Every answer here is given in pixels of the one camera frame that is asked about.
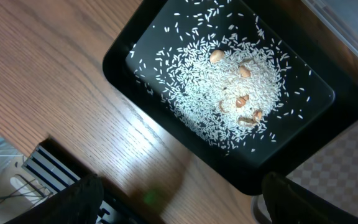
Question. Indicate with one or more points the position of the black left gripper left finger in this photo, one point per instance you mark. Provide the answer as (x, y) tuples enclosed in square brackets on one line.
[(78, 203)]

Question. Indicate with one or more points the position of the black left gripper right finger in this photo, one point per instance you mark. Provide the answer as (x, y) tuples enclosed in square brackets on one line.
[(289, 203)]

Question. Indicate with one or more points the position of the leftover rice pile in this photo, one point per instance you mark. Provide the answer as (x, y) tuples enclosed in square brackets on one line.
[(223, 74)]

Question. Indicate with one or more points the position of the black food waste tray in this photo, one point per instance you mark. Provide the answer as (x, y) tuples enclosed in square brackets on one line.
[(333, 101)]

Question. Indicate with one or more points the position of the clear plastic waste bin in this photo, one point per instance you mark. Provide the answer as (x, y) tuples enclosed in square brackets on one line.
[(340, 16)]

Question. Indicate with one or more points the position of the brown serving tray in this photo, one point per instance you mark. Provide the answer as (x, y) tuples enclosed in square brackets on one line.
[(331, 174)]

